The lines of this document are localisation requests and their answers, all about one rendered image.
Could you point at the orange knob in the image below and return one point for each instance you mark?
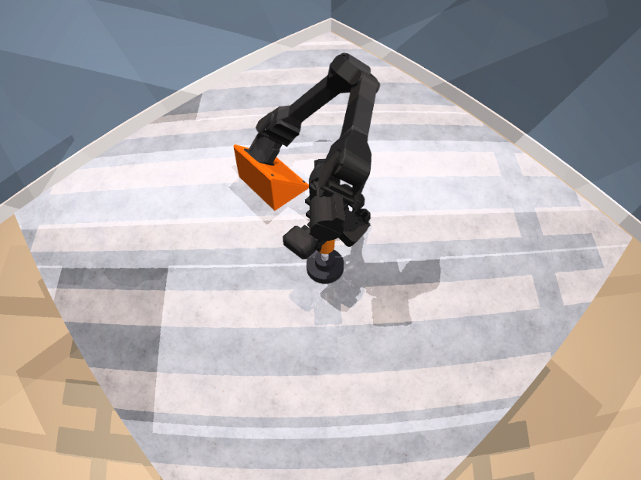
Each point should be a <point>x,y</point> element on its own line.
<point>327,247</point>

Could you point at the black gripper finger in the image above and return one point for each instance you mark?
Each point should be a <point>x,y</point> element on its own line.
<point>319,244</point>

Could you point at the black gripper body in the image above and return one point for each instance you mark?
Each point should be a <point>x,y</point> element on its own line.
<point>302,243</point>

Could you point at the black round pedestal with silver d-shaped shaft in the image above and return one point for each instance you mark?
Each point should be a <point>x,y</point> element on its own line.
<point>325,268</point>

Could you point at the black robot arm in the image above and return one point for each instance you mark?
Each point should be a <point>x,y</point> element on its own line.
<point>349,158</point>

